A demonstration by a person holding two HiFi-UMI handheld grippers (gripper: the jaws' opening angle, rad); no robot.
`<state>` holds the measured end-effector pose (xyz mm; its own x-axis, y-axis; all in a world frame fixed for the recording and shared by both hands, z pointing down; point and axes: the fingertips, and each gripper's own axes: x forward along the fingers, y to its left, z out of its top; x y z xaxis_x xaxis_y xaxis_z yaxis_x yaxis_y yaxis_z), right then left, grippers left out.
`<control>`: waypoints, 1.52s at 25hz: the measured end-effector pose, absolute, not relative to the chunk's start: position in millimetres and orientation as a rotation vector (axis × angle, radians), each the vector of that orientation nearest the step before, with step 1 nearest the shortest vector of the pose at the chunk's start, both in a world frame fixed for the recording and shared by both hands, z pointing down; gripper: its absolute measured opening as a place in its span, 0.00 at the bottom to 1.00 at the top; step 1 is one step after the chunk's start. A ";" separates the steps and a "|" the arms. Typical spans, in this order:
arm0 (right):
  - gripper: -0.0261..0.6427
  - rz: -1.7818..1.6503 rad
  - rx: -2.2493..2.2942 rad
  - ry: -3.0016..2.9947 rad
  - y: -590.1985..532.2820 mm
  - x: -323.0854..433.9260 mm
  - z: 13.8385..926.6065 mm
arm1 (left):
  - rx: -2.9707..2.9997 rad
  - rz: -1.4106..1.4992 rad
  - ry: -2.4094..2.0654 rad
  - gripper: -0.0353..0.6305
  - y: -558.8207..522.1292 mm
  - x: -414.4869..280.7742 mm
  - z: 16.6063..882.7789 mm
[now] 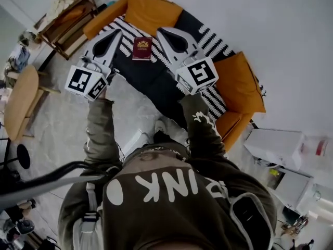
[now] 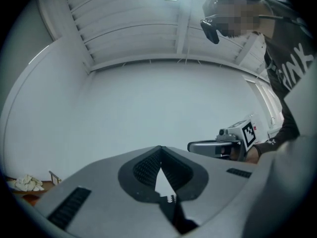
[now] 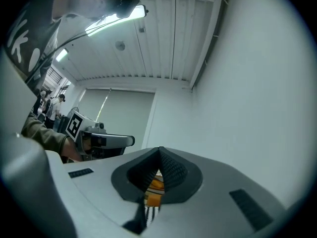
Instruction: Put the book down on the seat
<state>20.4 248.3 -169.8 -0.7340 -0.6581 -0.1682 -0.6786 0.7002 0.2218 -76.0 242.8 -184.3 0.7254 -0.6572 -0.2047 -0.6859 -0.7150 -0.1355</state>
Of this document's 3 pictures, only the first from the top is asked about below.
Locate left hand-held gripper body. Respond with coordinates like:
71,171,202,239
64,53,116,103

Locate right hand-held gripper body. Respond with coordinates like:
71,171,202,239
170,47,219,96

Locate orange sofa seat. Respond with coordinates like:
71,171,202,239
83,0,267,153

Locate dark red book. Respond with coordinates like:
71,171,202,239
132,37,152,61

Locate person's right forearm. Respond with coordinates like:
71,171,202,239
177,91,227,164

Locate person's left forearm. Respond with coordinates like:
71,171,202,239
82,91,125,172

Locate black white striped blanket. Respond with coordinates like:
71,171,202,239
104,0,266,131

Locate wooden shelf rack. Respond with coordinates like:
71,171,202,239
33,0,100,61

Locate orange cushion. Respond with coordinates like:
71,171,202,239
212,51,267,114
124,0,184,35

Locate cream cloth bundle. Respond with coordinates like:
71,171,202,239
45,0,74,19

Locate person's light shoe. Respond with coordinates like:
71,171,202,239
154,118,173,138

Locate round wooden side table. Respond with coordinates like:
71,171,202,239
4,64,61,142

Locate black round stool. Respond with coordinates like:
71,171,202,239
16,144,32,170

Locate white cardboard box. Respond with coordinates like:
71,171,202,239
244,128,305,170

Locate person's brown sweatshirt torso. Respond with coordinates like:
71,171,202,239
57,139,278,250

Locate clear plastic bag red label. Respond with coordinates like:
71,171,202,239
300,133,333,168

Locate white cabinet box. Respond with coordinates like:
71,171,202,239
270,165,316,211

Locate black cable bundle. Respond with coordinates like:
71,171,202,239
0,160,121,192

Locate grey backpack strap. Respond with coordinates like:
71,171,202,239
72,182,103,250
228,193,277,250

